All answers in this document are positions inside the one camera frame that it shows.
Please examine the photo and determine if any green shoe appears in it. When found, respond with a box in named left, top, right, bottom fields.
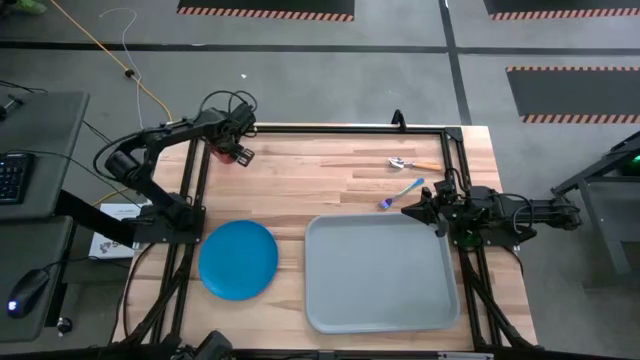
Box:
left=11, top=0, right=49, bottom=16

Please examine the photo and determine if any black hazard-striped corner mat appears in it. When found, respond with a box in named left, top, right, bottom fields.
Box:
left=483, top=0, right=640, bottom=22

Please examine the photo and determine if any spoon with orange handle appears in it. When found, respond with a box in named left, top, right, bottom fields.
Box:
left=388, top=156, right=443, bottom=172

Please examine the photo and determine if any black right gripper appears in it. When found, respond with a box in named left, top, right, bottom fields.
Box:
left=401, top=179, right=467, bottom=238

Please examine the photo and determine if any silver bracket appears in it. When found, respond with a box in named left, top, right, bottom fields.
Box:
left=437, top=351, right=494, bottom=360

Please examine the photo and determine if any black handle on desk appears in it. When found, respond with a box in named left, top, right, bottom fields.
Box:
left=0, top=94, right=25, bottom=122

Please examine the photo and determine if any blue round plate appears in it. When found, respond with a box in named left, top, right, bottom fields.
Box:
left=198, top=219, right=280, bottom=302

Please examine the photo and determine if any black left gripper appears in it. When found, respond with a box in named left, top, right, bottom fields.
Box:
left=208, top=103, right=258, bottom=168

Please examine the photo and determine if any wide black hazard-striped mat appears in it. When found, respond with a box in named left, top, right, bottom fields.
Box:
left=176, top=0, right=356, bottom=23

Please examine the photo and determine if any white printed box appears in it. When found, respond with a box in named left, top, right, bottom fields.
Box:
left=88, top=202, right=152, bottom=261

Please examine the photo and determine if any red translucent cup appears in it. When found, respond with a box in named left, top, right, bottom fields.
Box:
left=212, top=142, right=240, bottom=166

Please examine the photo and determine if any fork with blue-green handle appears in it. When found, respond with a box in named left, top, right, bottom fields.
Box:
left=377, top=177, right=426, bottom=210

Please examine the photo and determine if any black desk support beam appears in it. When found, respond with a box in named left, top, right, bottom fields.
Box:
left=54, top=189, right=137, bottom=249

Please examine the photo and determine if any black computer mouse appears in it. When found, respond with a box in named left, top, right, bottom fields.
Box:
left=5, top=268, right=52, bottom=320

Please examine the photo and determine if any black device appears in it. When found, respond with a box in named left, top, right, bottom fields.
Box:
left=169, top=329, right=235, bottom=360

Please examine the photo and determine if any grey plastic tray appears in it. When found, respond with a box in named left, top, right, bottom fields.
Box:
left=304, top=212, right=461, bottom=335

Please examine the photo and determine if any thick black hazard-striped mat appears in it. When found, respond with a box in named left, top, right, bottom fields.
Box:
left=506, top=65, right=640, bottom=125

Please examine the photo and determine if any small grey desk panel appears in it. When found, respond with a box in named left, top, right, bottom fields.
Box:
left=0, top=215, right=76, bottom=344

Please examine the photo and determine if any black keyboard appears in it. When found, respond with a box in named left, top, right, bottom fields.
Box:
left=0, top=152, right=37, bottom=205

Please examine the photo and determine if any yellow floor cable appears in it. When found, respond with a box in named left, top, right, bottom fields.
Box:
left=49, top=0, right=174, bottom=207

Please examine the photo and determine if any dark grey side stand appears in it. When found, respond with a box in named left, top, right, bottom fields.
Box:
left=550, top=130, right=640, bottom=277

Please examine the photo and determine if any black aluminium table frame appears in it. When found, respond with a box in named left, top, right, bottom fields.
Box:
left=112, top=122, right=539, bottom=360

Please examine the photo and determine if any large grey desk panel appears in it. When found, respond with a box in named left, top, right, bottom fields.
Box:
left=0, top=91, right=91, bottom=222

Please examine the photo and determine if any white floor cable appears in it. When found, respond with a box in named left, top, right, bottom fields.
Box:
left=98, top=7, right=147, bottom=132

